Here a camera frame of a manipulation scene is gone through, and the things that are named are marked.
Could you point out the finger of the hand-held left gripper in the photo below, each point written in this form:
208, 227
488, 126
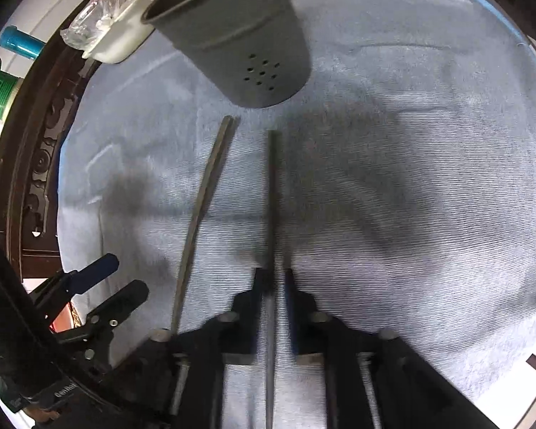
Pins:
96, 270
125, 299

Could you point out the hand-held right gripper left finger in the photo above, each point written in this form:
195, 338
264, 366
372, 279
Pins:
261, 282

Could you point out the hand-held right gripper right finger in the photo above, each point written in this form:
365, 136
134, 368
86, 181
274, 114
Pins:
290, 288

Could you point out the white plastic container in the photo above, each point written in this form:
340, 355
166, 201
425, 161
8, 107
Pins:
120, 40

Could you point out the blue-grey table cloth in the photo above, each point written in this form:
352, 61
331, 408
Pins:
406, 165

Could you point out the dark carved wooden table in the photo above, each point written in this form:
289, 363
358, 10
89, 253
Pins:
31, 143

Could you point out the blue bottle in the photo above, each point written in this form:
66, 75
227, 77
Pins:
20, 42

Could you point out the grey perforated utensil holder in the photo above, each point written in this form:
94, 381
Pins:
232, 31

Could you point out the clear plastic bag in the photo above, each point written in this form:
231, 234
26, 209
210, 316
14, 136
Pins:
94, 18

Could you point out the red object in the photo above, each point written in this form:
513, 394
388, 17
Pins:
62, 319

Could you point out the dark wooden chopstick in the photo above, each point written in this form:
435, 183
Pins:
209, 187
273, 187

